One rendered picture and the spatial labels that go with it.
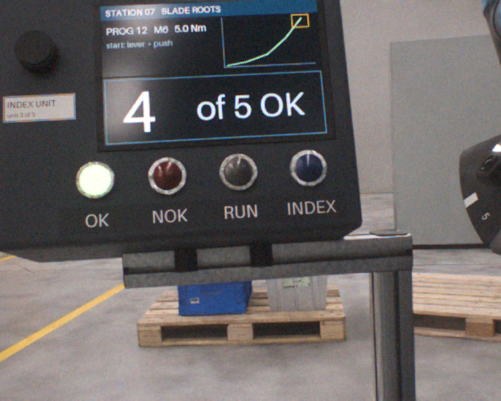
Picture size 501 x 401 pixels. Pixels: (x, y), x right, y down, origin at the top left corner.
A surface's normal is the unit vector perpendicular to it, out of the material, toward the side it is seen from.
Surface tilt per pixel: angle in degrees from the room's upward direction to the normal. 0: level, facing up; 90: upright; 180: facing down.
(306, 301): 95
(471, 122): 90
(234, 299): 90
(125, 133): 75
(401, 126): 90
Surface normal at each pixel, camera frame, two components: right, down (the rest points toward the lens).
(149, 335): -0.07, 0.08
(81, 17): 0.05, -0.18
